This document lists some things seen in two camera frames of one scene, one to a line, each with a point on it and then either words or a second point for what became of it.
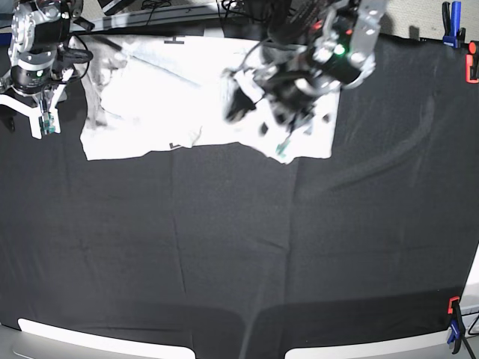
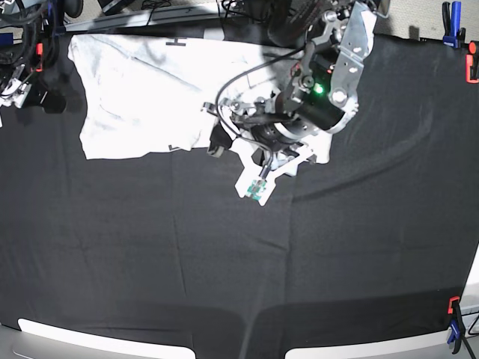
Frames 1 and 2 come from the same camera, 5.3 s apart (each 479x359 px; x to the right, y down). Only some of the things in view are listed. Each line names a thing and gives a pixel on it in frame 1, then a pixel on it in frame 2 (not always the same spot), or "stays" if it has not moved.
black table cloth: x=241 y=254 stays
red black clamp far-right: x=472 y=63 stays
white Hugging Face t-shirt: x=144 y=92 stays
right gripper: x=243 y=87 -> x=280 y=148
